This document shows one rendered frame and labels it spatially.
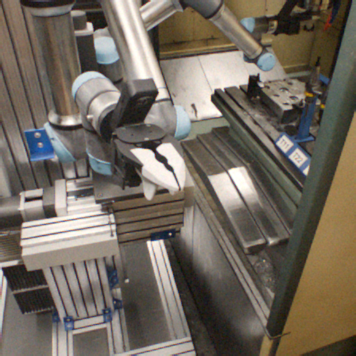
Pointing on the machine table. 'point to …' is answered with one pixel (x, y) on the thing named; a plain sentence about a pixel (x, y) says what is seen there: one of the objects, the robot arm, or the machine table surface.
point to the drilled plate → (284, 98)
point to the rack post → (305, 125)
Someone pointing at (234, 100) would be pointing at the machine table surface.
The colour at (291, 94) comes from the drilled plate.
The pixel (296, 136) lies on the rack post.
